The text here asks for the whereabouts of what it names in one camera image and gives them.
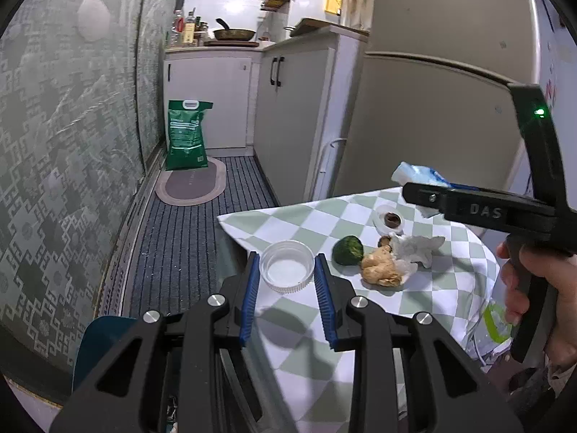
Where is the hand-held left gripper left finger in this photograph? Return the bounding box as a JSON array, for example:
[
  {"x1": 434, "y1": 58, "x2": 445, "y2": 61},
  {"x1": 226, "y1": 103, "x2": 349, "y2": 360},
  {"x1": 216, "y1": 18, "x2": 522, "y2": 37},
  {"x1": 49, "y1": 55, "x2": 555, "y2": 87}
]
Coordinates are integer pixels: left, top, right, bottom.
[{"x1": 49, "y1": 251, "x2": 262, "y2": 433}]

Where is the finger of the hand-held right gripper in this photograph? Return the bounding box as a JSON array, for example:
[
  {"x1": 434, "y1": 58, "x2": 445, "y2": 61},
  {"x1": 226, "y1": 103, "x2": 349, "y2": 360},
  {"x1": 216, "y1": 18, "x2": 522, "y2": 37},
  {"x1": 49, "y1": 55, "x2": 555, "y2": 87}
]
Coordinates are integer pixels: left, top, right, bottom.
[{"x1": 402, "y1": 182, "x2": 452, "y2": 218}]

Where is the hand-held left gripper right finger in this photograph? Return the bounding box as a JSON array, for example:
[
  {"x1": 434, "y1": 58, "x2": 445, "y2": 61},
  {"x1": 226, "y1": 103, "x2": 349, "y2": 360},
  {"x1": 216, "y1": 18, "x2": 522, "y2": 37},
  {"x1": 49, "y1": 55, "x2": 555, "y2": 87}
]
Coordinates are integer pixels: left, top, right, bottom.
[{"x1": 314, "y1": 253, "x2": 524, "y2": 433}]

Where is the blue white plastic packet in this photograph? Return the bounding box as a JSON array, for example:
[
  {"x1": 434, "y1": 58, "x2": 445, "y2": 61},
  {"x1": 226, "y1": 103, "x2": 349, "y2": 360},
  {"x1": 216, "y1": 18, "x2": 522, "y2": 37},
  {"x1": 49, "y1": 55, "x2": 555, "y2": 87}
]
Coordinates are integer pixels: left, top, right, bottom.
[{"x1": 391, "y1": 161, "x2": 452, "y2": 188}]

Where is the clear plastic lid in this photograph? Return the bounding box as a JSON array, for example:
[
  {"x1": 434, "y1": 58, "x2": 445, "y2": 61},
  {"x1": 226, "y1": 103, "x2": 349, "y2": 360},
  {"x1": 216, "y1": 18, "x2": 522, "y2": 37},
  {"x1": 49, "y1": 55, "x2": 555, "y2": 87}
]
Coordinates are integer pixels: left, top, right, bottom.
[{"x1": 260, "y1": 240, "x2": 315, "y2": 295}]

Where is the white tissue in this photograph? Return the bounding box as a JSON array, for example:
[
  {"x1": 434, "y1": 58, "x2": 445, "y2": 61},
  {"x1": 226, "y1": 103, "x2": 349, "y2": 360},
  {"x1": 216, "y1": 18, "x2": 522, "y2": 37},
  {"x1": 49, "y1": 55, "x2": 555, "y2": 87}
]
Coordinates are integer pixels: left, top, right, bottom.
[{"x1": 388, "y1": 232, "x2": 446, "y2": 280}]

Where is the ginger root piece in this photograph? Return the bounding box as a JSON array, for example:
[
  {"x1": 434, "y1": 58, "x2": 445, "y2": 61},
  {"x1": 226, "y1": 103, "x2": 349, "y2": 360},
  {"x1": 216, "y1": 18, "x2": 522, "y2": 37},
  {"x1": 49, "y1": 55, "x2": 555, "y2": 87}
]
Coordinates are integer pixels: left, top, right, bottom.
[{"x1": 361, "y1": 253, "x2": 404, "y2": 288}]

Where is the teal trash bin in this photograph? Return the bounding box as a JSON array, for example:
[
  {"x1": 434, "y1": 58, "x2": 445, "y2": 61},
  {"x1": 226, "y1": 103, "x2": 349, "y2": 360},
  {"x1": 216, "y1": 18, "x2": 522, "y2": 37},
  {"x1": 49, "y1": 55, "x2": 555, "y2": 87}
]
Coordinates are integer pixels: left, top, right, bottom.
[{"x1": 73, "y1": 316, "x2": 140, "y2": 393}]

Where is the person's right forearm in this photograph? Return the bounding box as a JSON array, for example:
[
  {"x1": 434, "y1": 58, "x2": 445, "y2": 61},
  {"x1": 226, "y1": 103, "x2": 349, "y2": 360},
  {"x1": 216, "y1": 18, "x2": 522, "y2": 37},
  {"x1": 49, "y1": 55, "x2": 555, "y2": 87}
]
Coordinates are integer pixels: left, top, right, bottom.
[{"x1": 543, "y1": 325, "x2": 577, "y2": 386}]

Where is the person's right hand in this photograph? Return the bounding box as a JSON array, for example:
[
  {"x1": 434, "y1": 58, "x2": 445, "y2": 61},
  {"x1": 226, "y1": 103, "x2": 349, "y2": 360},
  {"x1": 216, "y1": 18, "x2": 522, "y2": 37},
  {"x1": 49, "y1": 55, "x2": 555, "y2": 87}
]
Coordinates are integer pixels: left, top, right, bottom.
[{"x1": 496, "y1": 242, "x2": 577, "y2": 357}]

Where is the small white cup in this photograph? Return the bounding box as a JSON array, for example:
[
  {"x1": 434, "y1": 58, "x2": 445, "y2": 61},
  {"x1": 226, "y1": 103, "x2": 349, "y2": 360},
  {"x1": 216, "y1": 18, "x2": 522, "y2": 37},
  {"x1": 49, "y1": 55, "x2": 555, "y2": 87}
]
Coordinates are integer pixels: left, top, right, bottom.
[{"x1": 373, "y1": 204, "x2": 404, "y2": 234}]

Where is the green broccoli floret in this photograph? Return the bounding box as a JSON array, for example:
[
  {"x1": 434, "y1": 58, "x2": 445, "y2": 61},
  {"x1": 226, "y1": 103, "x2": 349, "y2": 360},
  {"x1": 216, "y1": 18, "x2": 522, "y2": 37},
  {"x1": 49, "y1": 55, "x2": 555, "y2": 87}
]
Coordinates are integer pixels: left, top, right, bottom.
[{"x1": 332, "y1": 235, "x2": 364, "y2": 265}]

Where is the green white checkered tablecloth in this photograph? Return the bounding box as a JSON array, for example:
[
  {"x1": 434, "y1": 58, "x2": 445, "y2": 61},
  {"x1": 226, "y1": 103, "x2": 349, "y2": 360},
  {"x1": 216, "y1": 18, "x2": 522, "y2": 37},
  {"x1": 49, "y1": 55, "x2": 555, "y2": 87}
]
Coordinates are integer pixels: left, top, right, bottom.
[{"x1": 217, "y1": 186, "x2": 512, "y2": 433}]

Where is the beige refrigerator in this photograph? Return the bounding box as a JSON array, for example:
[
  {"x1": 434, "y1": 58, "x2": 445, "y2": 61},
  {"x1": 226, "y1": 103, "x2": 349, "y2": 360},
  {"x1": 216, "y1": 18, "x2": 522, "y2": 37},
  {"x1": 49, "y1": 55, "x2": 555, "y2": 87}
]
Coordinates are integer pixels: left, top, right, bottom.
[{"x1": 334, "y1": 0, "x2": 548, "y2": 199}]

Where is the striped grey runner rug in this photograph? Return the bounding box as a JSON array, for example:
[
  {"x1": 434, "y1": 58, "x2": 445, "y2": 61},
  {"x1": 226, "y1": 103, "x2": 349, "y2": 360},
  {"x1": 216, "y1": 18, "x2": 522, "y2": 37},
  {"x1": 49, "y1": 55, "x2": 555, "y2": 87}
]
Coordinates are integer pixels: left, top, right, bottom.
[{"x1": 122, "y1": 156, "x2": 280, "y2": 321}]

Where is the oval grey floor mat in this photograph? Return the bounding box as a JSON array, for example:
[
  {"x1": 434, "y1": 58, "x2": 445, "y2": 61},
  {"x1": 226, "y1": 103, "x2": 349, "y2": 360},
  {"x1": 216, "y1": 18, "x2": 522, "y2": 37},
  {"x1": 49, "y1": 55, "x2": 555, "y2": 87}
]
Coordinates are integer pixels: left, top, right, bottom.
[{"x1": 155, "y1": 157, "x2": 228, "y2": 207}]

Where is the clear plastic bag green print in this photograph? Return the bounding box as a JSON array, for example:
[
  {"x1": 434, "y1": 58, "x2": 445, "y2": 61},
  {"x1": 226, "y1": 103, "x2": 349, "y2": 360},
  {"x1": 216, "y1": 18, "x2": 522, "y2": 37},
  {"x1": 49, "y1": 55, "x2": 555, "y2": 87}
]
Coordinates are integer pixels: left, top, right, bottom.
[{"x1": 469, "y1": 298, "x2": 515, "y2": 364}]

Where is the tall white side cabinet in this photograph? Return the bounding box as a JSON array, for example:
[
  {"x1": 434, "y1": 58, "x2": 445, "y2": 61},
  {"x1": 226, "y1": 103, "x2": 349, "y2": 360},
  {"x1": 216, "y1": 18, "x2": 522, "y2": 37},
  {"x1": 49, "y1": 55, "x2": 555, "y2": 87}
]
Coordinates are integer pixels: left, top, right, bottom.
[{"x1": 255, "y1": 25, "x2": 370, "y2": 208}]

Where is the green rice bag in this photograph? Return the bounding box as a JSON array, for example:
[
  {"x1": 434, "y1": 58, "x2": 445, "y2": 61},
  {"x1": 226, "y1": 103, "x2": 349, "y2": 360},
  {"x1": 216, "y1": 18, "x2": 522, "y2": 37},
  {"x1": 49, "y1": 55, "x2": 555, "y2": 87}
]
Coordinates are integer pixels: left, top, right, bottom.
[{"x1": 165, "y1": 99, "x2": 213, "y2": 171}]

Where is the wooden cutting board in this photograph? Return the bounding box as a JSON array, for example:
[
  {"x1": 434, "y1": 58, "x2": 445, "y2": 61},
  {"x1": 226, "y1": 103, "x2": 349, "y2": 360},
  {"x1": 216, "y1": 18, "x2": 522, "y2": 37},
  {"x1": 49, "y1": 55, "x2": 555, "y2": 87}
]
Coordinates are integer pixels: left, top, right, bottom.
[{"x1": 295, "y1": 18, "x2": 370, "y2": 37}]

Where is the white kitchen cabinet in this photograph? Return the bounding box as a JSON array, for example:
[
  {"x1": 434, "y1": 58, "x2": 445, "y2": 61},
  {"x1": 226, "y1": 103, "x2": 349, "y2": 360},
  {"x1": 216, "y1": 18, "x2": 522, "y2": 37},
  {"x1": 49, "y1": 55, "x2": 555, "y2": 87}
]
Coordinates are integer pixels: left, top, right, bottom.
[{"x1": 163, "y1": 47, "x2": 264, "y2": 149}]

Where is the person's dark clothing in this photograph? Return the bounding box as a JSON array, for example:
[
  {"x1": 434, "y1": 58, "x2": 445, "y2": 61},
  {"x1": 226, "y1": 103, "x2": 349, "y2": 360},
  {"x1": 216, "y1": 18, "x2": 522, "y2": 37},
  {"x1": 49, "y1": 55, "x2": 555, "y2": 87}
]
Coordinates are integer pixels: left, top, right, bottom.
[{"x1": 507, "y1": 361, "x2": 577, "y2": 420}]

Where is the frying pan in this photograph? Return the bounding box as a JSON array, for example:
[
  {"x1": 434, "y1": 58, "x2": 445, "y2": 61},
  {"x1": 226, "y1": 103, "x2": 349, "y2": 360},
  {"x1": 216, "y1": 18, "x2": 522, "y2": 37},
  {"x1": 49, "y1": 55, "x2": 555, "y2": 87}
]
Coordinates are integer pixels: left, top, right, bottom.
[{"x1": 213, "y1": 18, "x2": 257, "y2": 41}]

